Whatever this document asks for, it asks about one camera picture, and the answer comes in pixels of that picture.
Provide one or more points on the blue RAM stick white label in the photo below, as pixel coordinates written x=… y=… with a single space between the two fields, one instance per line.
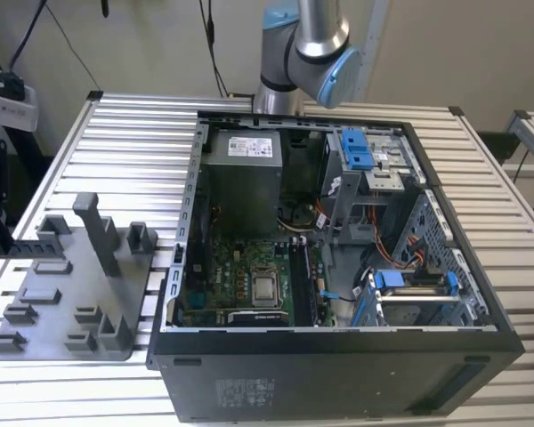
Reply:
x=40 y=250

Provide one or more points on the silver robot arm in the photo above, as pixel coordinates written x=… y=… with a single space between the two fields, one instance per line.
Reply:
x=320 y=44

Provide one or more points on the grey parts rack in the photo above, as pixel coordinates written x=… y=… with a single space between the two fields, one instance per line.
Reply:
x=80 y=289

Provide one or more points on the black hanging rod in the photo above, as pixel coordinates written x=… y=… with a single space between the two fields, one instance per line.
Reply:
x=104 y=8

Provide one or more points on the green motherboard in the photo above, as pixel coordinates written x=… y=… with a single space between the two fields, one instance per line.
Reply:
x=222 y=276

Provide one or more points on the grey power supply unit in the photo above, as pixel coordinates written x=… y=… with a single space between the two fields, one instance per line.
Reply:
x=245 y=191

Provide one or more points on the silver CPU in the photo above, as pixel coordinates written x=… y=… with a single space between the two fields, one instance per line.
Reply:
x=265 y=291

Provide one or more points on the black graphics card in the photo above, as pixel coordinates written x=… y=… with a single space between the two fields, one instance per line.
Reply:
x=258 y=318

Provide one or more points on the grey drive cage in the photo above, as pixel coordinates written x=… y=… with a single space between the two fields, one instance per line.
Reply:
x=351 y=191

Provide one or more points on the blue drive latch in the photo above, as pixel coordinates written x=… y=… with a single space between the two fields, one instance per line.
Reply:
x=353 y=142

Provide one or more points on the black PC case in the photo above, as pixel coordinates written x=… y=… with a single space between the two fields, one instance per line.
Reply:
x=338 y=373

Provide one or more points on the hard disk in blue carrier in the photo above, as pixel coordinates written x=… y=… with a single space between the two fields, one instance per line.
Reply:
x=409 y=307

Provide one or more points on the grey neighbouring table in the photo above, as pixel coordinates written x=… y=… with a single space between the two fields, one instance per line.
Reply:
x=529 y=133

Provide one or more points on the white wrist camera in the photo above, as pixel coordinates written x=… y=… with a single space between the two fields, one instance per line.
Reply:
x=18 y=111

